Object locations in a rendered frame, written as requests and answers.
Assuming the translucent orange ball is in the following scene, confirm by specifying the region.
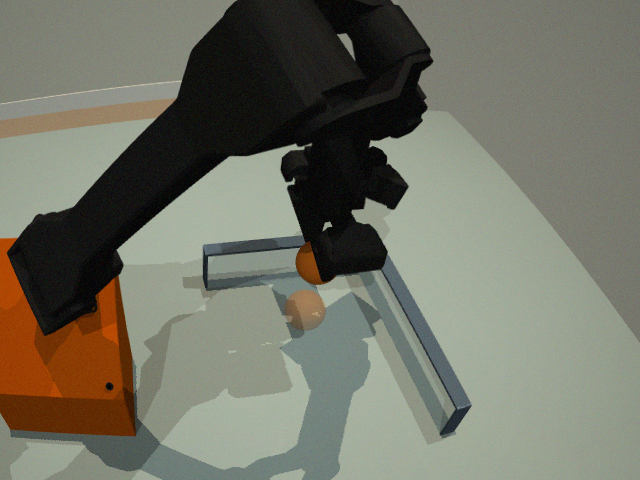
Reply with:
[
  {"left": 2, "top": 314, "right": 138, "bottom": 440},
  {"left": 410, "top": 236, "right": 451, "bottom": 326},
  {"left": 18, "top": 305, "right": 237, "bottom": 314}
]
[{"left": 285, "top": 290, "right": 326, "bottom": 331}]

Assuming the brown ball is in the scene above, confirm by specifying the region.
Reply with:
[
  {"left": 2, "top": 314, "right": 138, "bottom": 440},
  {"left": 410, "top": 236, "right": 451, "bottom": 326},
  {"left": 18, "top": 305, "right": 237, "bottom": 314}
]
[{"left": 295, "top": 241, "right": 330, "bottom": 285}]

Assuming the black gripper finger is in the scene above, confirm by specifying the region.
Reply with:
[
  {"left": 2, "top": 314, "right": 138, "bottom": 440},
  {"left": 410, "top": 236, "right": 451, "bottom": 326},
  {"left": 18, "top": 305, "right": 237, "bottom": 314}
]
[
  {"left": 310, "top": 238, "right": 334, "bottom": 282},
  {"left": 287, "top": 185, "right": 325, "bottom": 243}
]

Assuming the clear low l-shaped wall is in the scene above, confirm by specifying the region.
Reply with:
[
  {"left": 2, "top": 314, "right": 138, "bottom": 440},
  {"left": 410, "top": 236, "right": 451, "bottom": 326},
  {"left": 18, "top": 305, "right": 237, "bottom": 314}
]
[
  {"left": 207, "top": 248, "right": 455, "bottom": 433},
  {"left": 203, "top": 235, "right": 472, "bottom": 435}
]

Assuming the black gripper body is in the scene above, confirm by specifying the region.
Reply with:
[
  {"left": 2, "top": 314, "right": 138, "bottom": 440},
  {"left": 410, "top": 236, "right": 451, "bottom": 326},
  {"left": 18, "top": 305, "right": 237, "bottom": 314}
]
[{"left": 281, "top": 145, "right": 388, "bottom": 276}]

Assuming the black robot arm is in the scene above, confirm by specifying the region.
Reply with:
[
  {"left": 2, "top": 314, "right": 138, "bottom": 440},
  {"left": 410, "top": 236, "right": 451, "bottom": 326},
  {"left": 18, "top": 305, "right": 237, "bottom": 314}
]
[{"left": 7, "top": 0, "right": 434, "bottom": 336}]

